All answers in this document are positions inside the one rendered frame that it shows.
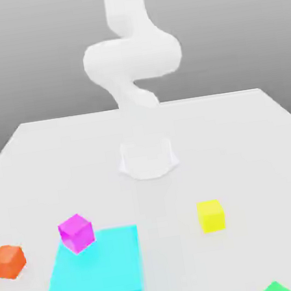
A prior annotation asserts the large cyan box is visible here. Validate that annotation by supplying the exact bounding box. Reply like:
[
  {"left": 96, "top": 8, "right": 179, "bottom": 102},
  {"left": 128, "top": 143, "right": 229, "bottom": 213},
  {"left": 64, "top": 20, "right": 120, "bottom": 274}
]
[{"left": 35, "top": 223, "right": 147, "bottom": 291}]

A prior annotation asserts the small green cube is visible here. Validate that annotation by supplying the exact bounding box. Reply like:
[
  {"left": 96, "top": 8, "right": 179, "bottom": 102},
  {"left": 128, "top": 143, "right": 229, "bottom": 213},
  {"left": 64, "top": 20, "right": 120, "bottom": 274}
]
[{"left": 256, "top": 278, "right": 291, "bottom": 291}]

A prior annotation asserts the small orange cube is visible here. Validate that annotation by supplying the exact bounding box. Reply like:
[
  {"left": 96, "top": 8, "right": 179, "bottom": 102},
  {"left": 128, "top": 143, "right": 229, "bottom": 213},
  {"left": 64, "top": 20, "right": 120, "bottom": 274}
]
[{"left": 0, "top": 242, "right": 30, "bottom": 282}]

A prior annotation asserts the small yellow cube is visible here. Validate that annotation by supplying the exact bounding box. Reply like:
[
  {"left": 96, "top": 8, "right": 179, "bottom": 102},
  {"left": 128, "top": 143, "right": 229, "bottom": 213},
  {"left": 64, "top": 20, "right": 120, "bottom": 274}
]
[{"left": 195, "top": 198, "right": 228, "bottom": 235}]

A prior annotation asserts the small magenta cube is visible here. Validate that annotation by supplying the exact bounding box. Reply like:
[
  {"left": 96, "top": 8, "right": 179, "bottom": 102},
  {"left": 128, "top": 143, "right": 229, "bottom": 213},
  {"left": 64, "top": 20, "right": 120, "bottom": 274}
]
[{"left": 56, "top": 210, "right": 98, "bottom": 258}]

